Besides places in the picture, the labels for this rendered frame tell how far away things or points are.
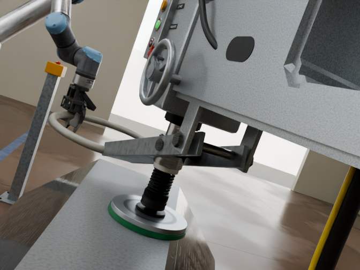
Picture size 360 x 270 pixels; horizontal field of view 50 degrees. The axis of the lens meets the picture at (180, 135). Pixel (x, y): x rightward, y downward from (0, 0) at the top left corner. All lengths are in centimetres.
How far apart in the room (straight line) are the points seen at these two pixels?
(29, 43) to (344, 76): 749
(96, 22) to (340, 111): 745
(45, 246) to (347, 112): 57
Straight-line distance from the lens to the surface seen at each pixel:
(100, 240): 86
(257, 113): 57
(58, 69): 291
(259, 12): 67
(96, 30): 780
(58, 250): 78
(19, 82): 796
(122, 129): 183
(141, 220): 96
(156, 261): 85
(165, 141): 92
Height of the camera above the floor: 118
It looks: 6 degrees down
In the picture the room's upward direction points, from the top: 20 degrees clockwise
